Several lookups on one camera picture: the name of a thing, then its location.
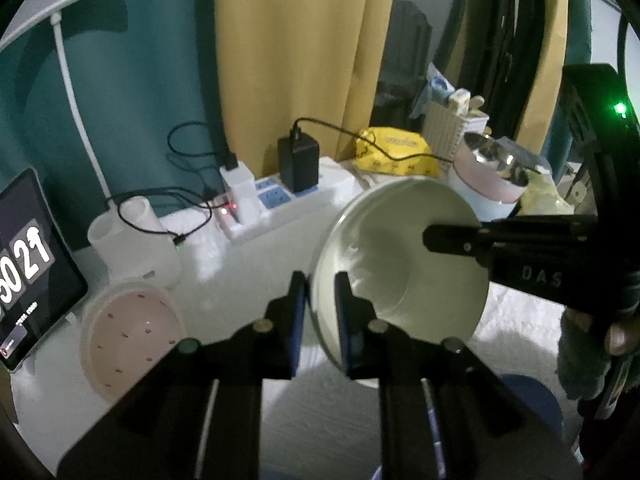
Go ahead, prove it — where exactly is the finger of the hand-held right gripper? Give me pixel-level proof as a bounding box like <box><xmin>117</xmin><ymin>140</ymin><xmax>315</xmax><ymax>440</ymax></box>
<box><xmin>422</xmin><ymin>215</ymin><xmax>599</xmax><ymax>269</ymax></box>

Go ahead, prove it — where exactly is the person's right hand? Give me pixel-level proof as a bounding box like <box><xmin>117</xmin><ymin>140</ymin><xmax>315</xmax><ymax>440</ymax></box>
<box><xmin>606</xmin><ymin>321</ymin><xmax>640</xmax><ymax>357</ymax></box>

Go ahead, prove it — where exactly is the teal curtain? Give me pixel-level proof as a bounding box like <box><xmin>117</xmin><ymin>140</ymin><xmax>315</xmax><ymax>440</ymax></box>
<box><xmin>0</xmin><ymin>0</ymin><xmax>231</xmax><ymax>256</ymax></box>

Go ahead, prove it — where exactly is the white power strip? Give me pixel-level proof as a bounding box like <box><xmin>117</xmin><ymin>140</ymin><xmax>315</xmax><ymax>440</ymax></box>
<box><xmin>217</xmin><ymin>156</ymin><xmax>368</xmax><ymax>241</ymax></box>

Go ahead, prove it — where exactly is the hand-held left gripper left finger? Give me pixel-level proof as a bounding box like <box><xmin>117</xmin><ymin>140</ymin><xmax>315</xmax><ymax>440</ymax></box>
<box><xmin>57</xmin><ymin>270</ymin><xmax>307</xmax><ymax>480</ymax></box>

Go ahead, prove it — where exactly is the light blue bowl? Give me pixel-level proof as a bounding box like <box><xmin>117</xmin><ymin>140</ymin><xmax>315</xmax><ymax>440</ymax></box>
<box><xmin>446</xmin><ymin>162</ymin><xmax>521</xmax><ymax>222</ymax></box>

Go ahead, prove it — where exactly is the grey cloth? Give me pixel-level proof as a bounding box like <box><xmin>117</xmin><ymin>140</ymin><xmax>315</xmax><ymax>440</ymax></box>
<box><xmin>510</xmin><ymin>142</ymin><xmax>551</xmax><ymax>171</ymax></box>

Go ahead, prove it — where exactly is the blue and white snack bag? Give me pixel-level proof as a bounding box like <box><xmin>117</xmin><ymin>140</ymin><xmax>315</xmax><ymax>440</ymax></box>
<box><xmin>412</xmin><ymin>62</ymin><xmax>458</xmax><ymax>116</ymax></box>

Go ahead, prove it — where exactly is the pink steel-lined bowl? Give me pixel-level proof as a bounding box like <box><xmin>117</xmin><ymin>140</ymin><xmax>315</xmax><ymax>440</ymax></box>
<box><xmin>457</xmin><ymin>131</ymin><xmax>531</xmax><ymax>204</ymax></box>

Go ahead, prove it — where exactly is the black charger cable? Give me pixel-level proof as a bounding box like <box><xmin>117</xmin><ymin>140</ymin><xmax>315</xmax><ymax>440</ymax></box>
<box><xmin>291</xmin><ymin>117</ymin><xmax>463</xmax><ymax>171</ymax></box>

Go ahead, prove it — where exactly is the cream bowl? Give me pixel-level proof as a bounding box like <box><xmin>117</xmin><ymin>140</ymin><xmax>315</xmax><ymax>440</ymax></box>
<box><xmin>311</xmin><ymin>176</ymin><xmax>490</xmax><ymax>390</ymax></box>

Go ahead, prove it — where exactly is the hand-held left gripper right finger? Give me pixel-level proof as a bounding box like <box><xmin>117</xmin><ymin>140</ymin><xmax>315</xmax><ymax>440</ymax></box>
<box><xmin>335</xmin><ymin>271</ymin><xmax>587</xmax><ymax>480</ymax></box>

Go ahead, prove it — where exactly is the dark chair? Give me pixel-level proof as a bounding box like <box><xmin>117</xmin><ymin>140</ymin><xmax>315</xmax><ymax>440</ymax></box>
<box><xmin>377</xmin><ymin>0</ymin><xmax>433</xmax><ymax>108</ymax></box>

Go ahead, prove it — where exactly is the wide yellow curtain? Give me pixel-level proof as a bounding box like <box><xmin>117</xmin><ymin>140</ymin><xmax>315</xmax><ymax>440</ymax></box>
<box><xmin>214</xmin><ymin>0</ymin><xmax>401</xmax><ymax>181</ymax></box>

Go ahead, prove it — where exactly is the white desk lamp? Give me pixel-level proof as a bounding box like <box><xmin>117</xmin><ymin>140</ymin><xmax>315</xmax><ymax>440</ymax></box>
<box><xmin>0</xmin><ymin>0</ymin><xmax>182</xmax><ymax>291</ymax></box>

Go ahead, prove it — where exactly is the black looped cable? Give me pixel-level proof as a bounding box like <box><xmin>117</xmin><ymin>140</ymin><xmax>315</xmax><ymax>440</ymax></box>
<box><xmin>167</xmin><ymin>120</ymin><xmax>239</xmax><ymax>172</ymax></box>

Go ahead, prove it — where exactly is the tablet showing clock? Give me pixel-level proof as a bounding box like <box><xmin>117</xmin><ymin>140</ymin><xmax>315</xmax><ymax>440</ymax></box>
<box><xmin>0</xmin><ymin>167</ymin><xmax>90</xmax><ymax>373</ymax></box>

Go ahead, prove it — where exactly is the narrow yellow curtain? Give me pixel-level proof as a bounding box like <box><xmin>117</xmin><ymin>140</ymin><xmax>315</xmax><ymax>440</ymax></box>
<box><xmin>542</xmin><ymin>0</ymin><xmax>569</xmax><ymax>92</ymax></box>

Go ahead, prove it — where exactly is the yellow packet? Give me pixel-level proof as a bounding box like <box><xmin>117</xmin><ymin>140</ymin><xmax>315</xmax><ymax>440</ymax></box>
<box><xmin>356</xmin><ymin>127</ymin><xmax>432</xmax><ymax>177</ymax></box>

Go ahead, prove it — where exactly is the pink strawberry bowl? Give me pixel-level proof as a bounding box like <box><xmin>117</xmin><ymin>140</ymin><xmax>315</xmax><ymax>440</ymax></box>
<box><xmin>80</xmin><ymin>280</ymin><xmax>187</xmax><ymax>403</ymax></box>

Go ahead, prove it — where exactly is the crumpled yellow plastic wrapper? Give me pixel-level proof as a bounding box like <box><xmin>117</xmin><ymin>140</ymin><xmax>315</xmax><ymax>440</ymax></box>
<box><xmin>517</xmin><ymin>172</ymin><xmax>576</xmax><ymax>216</ymax></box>

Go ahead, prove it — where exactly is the black charger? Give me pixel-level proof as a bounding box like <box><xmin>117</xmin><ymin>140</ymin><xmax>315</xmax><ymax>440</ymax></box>
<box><xmin>277</xmin><ymin>135</ymin><xmax>321</xmax><ymax>193</ymax></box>

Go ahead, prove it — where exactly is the white charger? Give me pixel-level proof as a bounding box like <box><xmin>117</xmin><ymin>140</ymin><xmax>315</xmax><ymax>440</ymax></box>
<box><xmin>220</xmin><ymin>162</ymin><xmax>261</xmax><ymax>223</ymax></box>

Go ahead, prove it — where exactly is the black lamp cable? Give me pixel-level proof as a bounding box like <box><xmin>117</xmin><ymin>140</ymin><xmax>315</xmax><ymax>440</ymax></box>
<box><xmin>105</xmin><ymin>187</ymin><xmax>231</xmax><ymax>252</ymax></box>

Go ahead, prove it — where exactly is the white textured tablecloth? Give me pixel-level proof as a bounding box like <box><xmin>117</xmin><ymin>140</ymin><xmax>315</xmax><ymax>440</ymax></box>
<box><xmin>10</xmin><ymin>200</ymin><xmax>586</xmax><ymax>480</ymax></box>

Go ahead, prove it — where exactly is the white slotted basket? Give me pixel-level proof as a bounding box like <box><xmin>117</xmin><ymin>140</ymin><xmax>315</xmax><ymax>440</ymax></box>
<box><xmin>424</xmin><ymin>100</ymin><xmax>490</xmax><ymax>161</ymax></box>

